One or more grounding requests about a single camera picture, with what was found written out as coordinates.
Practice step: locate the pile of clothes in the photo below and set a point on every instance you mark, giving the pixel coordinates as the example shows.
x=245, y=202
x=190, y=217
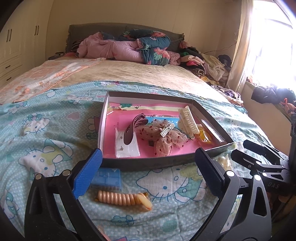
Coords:
x=208, y=64

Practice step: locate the cream hair claw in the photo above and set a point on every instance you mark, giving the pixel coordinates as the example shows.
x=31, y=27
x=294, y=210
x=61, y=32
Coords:
x=189, y=122

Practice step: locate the white card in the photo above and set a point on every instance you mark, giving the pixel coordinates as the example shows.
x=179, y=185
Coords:
x=129, y=152

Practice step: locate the pink quilt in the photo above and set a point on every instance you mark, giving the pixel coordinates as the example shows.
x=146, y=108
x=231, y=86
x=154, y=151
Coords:
x=115, y=48

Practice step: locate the dark blue floral quilt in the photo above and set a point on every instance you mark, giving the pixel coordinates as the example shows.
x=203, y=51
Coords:
x=152, y=44

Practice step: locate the cream window sill bench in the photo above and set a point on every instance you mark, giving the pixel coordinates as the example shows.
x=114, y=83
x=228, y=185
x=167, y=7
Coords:
x=263, y=120

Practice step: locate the small blue plastic box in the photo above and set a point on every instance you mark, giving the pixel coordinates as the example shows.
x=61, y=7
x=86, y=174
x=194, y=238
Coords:
x=108, y=178

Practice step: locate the cream wardrobe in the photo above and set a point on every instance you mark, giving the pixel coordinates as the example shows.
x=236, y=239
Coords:
x=20, y=41

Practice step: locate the pale yellow bedsheet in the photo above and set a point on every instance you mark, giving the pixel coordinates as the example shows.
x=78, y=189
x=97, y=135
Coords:
x=150, y=76

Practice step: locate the striped pillow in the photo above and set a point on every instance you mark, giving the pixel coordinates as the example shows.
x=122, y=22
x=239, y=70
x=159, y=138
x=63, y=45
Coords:
x=75, y=46

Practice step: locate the long clear plastic packet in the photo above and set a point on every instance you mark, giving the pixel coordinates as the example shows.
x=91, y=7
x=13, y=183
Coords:
x=214, y=132

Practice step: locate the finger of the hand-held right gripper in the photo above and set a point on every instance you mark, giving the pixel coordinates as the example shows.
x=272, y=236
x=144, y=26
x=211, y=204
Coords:
x=245, y=161
x=263, y=150

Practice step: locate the bright window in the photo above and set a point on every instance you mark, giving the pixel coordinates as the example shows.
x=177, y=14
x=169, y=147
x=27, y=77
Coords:
x=275, y=41

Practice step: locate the purple clothes heap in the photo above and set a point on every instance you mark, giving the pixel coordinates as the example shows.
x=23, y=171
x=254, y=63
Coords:
x=229, y=95

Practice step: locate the dark clothes on sill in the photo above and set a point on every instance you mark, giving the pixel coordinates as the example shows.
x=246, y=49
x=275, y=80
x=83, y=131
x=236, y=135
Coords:
x=266, y=95

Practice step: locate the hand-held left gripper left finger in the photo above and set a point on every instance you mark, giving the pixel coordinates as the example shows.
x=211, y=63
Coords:
x=87, y=169

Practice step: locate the dark red hair claw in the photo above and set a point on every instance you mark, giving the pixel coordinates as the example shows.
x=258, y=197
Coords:
x=129, y=136

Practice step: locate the peach floral blanket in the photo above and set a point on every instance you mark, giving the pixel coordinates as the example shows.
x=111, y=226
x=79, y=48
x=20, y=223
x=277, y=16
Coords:
x=46, y=74

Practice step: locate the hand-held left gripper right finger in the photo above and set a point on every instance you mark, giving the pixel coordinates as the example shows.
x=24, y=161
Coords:
x=208, y=171

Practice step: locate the grey padded headboard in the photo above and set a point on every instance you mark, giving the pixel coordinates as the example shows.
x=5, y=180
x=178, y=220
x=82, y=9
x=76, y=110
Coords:
x=92, y=29

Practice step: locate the cartoon cat blanket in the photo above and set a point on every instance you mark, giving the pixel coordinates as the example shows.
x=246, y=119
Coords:
x=46, y=139

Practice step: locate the lace bow hair clip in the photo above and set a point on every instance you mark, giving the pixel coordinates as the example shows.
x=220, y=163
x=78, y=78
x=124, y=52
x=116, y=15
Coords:
x=166, y=146

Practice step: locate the nightstand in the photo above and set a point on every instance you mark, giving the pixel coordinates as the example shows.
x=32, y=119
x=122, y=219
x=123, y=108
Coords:
x=56, y=56

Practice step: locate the cream curtain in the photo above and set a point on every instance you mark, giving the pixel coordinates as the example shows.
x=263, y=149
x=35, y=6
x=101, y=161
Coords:
x=242, y=46

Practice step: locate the dark grey shallow cardboard box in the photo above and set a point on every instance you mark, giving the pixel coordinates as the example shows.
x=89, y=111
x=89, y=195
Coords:
x=143, y=164

